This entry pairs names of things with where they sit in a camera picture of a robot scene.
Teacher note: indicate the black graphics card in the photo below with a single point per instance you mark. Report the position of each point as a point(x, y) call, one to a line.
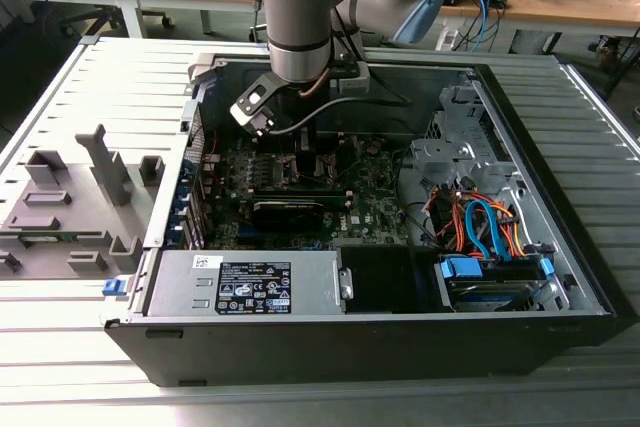
point(287, 214)

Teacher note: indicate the black PC case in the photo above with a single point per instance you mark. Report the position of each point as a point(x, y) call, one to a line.
point(300, 352)

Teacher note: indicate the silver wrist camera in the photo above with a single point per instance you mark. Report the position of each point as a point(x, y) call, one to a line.
point(245, 114)

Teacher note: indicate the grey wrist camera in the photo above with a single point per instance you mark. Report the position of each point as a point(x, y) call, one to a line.
point(352, 82)

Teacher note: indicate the grey parts rack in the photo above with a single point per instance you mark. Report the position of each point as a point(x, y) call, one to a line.
point(75, 182)

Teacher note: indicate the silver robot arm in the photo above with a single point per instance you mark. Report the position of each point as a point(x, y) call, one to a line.
point(300, 7)

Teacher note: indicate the black RAM stick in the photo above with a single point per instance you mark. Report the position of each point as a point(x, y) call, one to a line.
point(300, 192)

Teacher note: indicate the blue case latch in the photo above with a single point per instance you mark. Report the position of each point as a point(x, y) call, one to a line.
point(113, 288)

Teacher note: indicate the black plastic shroud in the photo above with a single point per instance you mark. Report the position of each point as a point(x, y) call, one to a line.
point(380, 279)

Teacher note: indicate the blue expansion slot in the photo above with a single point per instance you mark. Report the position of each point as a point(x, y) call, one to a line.
point(250, 235)

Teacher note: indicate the metal locking lever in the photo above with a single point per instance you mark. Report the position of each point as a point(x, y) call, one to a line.
point(350, 157)

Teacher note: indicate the grey power supply unit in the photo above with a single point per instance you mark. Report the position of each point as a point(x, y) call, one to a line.
point(180, 282)

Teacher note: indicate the round coin battery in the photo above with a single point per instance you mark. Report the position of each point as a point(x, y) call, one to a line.
point(372, 149)

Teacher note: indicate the green motherboard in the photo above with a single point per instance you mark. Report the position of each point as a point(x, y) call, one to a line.
point(370, 187)

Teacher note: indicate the CPU socket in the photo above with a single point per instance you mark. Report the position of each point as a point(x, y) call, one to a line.
point(285, 172)

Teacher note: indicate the hard disk in blue carrier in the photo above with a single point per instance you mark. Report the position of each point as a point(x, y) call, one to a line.
point(462, 267)

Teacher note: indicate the metal drive cage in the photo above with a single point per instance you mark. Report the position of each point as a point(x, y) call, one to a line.
point(440, 152)

